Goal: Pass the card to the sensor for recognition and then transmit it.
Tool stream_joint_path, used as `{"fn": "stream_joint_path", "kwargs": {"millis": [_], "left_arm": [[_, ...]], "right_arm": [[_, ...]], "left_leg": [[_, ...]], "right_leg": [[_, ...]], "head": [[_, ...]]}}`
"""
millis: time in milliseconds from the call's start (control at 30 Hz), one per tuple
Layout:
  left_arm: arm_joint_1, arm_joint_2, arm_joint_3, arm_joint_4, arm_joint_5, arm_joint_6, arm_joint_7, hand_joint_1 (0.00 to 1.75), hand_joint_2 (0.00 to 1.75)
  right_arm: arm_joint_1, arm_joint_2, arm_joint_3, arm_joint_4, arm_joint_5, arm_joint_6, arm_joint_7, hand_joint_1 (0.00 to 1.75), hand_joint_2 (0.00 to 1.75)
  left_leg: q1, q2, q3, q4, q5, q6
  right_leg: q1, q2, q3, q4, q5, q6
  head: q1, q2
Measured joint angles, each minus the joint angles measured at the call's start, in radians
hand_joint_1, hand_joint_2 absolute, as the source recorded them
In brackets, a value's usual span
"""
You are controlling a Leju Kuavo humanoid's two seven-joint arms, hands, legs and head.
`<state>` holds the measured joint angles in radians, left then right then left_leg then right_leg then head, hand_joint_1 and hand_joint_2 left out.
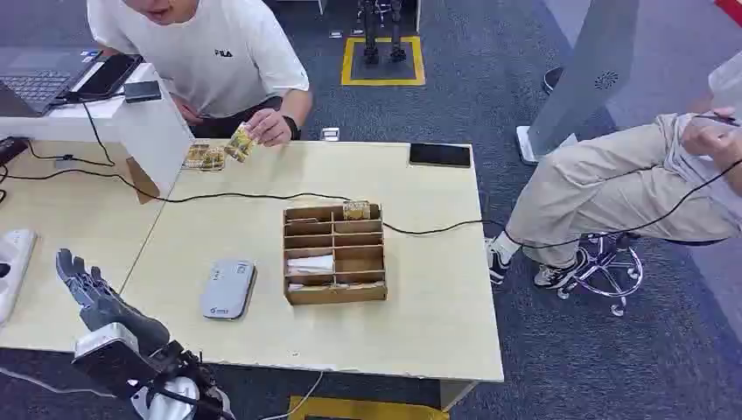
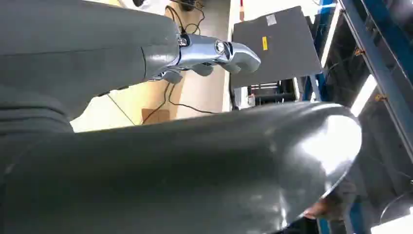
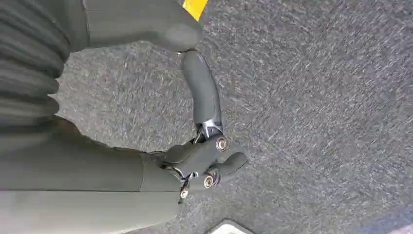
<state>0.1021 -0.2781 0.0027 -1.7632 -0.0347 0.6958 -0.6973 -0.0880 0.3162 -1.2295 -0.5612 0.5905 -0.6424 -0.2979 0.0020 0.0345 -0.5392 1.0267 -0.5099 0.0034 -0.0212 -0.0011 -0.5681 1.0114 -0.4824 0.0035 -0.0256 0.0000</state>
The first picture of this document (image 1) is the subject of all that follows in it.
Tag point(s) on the black phone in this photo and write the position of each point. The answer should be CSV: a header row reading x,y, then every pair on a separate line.
x,y
440,155

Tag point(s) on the silver floor socket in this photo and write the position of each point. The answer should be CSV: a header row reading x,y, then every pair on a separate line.
x,y
330,134

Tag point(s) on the yellow bordered floor mat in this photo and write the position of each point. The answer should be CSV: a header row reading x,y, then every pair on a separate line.
x,y
348,61

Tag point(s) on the person's hand with watch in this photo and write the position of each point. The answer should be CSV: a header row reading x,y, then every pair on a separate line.
x,y
268,127

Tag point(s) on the black power adapter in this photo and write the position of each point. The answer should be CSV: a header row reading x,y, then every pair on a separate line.
x,y
10,148

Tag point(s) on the white desk riser shelf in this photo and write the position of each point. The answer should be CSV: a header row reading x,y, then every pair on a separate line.
x,y
148,133

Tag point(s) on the white card strip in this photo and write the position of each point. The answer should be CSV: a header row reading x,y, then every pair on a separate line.
x,y
324,286

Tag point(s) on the small dark grey box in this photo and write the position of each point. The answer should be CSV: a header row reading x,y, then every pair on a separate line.
x,y
142,91

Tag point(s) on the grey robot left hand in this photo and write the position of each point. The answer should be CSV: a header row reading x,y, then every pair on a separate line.
x,y
110,310

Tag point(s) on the person in white shirt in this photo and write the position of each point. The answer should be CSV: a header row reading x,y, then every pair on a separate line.
x,y
208,64

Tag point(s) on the black wristwatch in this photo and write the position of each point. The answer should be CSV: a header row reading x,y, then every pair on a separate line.
x,y
293,127

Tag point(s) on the white card stack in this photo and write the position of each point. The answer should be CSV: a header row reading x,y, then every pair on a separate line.
x,y
310,265

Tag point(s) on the black robot legs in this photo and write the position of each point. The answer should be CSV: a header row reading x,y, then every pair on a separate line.
x,y
371,35

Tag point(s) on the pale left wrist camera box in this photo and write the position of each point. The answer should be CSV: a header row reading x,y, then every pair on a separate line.
x,y
113,356

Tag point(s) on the yellow patterned card stack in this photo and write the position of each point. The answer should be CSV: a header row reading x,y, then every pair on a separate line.
x,y
204,157

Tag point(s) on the white power strip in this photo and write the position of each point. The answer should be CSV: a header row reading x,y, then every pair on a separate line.
x,y
13,266

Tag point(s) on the black tablet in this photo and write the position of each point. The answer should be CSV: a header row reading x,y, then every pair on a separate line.
x,y
107,75

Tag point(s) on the grey flat card reader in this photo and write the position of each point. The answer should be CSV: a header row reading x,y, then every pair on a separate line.
x,y
227,290

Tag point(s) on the seated person in beige trousers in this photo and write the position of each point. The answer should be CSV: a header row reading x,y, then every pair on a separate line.
x,y
608,185

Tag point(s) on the white floor stand pillar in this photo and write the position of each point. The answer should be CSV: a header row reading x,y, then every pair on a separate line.
x,y
579,75

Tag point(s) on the yellow floor tape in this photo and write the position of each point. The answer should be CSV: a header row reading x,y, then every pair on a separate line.
x,y
359,408

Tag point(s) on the grey laptop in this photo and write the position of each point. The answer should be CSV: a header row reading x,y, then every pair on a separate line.
x,y
35,78

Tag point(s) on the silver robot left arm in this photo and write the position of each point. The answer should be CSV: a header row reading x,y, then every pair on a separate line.
x,y
174,397

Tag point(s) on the chrome swivel stool base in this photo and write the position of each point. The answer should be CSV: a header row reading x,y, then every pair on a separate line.
x,y
608,272

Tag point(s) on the wooden compartment box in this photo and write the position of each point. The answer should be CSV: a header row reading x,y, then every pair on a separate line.
x,y
336,293

